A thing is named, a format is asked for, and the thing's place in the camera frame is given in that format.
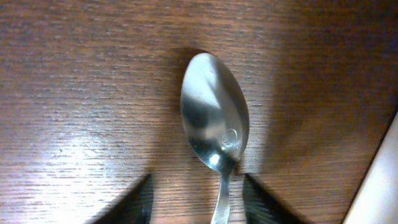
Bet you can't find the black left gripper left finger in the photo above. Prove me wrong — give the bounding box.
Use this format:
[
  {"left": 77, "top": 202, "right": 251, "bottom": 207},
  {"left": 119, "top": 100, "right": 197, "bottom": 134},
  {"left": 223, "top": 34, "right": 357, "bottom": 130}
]
[{"left": 85, "top": 173, "right": 154, "bottom": 224}]

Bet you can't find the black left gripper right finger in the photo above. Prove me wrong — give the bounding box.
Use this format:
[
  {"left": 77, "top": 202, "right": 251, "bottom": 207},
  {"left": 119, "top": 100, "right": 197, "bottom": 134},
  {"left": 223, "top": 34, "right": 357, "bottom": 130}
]
[{"left": 242, "top": 173, "right": 311, "bottom": 224}]

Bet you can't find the small steel teaspoon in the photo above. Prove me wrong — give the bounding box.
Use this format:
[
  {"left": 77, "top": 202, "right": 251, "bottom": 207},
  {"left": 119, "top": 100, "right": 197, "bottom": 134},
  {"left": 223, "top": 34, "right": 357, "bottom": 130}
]
[{"left": 180, "top": 53, "right": 249, "bottom": 223}]

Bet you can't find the white plastic cutlery tray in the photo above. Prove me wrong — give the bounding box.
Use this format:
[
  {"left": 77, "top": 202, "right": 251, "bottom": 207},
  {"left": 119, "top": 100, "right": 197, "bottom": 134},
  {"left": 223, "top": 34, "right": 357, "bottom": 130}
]
[{"left": 343, "top": 116, "right": 397, "bottom": 224}]

